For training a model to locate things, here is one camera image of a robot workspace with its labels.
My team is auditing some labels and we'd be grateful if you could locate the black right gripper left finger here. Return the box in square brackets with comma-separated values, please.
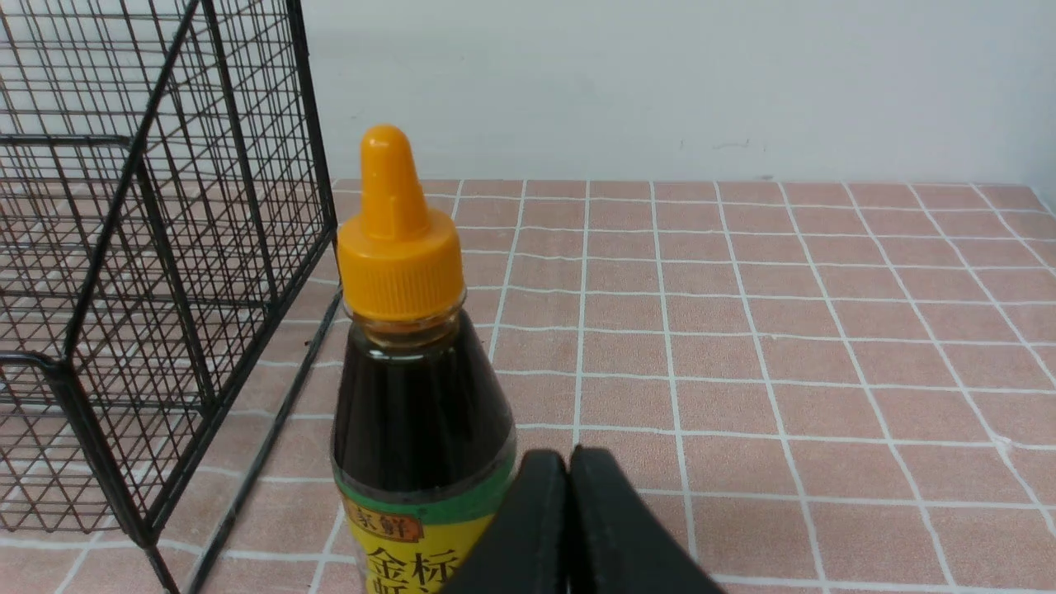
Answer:
[442, 450, 568, 593]

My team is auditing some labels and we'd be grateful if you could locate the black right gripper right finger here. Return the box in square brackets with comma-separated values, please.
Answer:
[569, 445, 723, 593]

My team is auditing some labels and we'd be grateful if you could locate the yellow-capped dark seasoning bottle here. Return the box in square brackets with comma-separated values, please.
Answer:
[331, 125, 516, 593]

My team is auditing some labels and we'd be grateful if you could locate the black wire mesh shelf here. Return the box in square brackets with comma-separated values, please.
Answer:
[2, 1, 337, 593]

